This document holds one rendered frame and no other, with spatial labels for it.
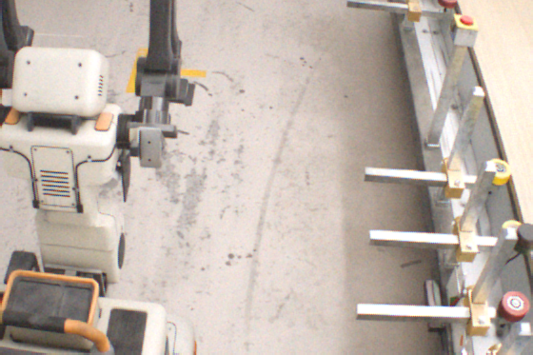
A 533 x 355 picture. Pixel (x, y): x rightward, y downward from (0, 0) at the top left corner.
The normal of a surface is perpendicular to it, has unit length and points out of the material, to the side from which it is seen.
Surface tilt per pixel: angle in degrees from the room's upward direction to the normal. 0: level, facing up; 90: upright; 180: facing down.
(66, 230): 82
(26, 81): 48
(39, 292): 0
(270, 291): 0
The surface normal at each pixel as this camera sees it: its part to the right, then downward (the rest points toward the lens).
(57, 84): 0.02, 0.03
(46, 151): -0.03, 0.58
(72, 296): 0.07, -0.72
